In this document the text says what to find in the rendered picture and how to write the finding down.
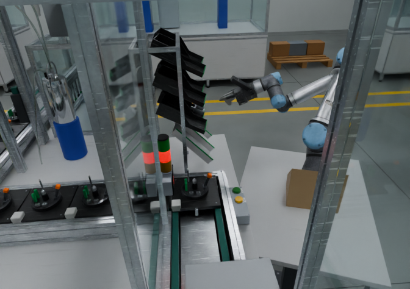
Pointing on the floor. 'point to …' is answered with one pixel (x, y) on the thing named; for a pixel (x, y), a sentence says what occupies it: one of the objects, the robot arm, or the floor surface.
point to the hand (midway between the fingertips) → (220, 98)
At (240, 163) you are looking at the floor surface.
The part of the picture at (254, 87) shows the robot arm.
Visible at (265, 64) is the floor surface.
